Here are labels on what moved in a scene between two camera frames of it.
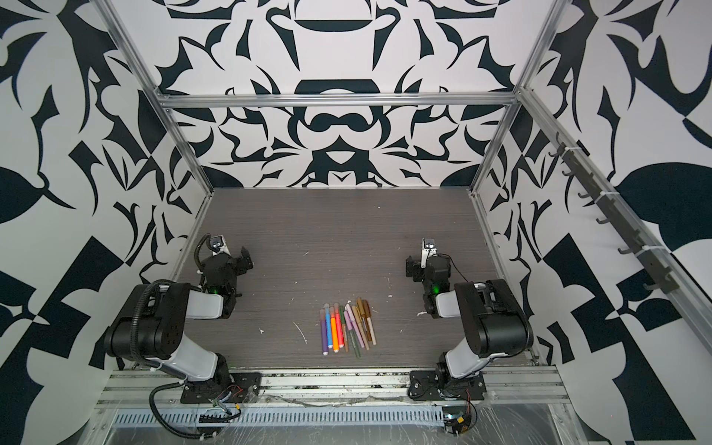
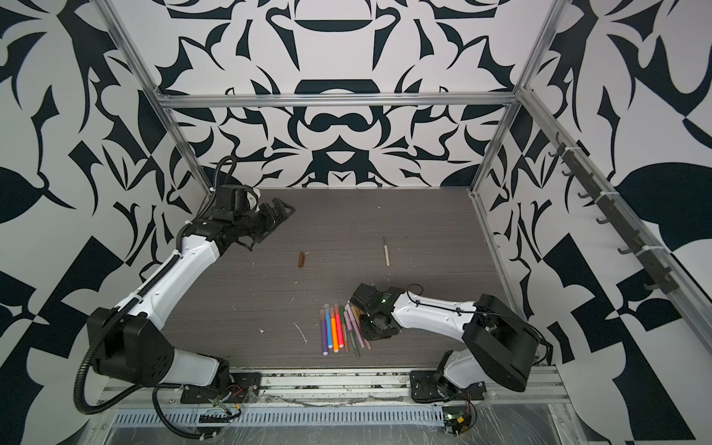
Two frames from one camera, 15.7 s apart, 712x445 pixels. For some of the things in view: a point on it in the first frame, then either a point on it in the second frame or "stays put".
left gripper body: [238, 268] to [257, 226]
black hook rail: [642, 260] stays put
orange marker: [334, 327] stays put
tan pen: [361, 326] stays put
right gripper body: [419, 274] to [369, 330]
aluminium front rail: [334, 388] stays put
